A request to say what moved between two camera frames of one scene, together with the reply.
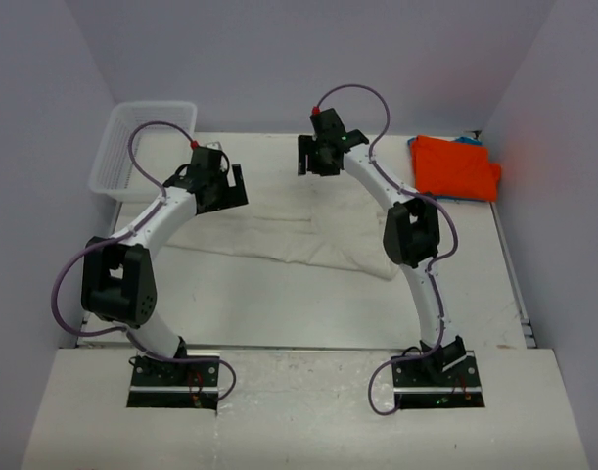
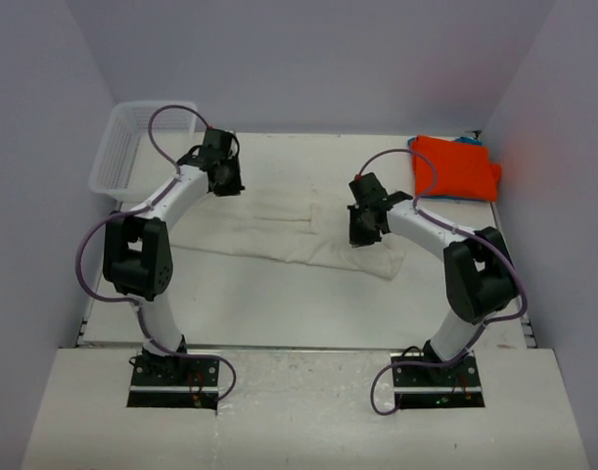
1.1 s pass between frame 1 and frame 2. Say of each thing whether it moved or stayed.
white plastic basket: stayed
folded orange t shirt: stayed
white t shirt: stayed
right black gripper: moved
